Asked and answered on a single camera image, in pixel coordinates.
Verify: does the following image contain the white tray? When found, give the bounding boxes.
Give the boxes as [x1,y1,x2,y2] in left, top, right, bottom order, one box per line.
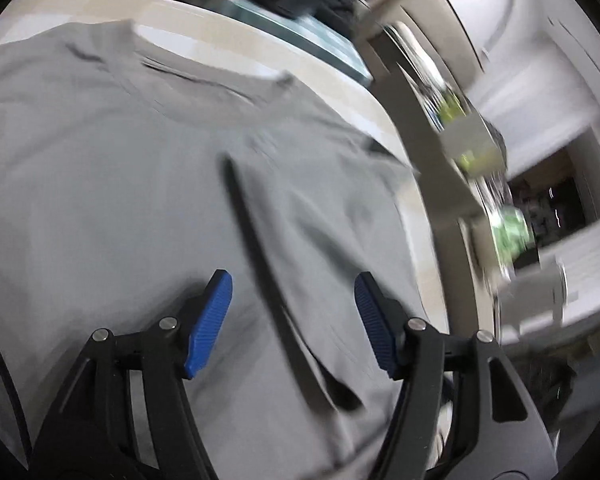
[497,260,570,338]

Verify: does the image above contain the grey t-shirt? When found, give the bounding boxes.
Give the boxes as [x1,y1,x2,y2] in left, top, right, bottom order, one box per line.
[0,20,453,480]

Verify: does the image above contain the green floral tissue packet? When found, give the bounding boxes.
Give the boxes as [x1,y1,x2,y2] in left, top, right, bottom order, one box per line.
[490,207,536,266]

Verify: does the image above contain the black cable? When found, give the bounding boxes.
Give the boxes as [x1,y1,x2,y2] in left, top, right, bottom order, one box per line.
[0,307,33,461]

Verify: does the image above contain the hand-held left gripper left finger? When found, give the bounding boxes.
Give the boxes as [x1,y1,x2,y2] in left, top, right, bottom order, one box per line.
[32,269,233,480]

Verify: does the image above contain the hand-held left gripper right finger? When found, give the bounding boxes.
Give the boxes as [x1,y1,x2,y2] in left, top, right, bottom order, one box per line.
[354,271,551,480]

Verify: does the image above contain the white box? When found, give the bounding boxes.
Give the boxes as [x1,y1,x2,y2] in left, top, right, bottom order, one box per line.
[440,112,506,178]

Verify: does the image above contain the teal checked cloth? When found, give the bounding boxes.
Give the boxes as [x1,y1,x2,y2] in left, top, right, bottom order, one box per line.
[220,0,376,86]

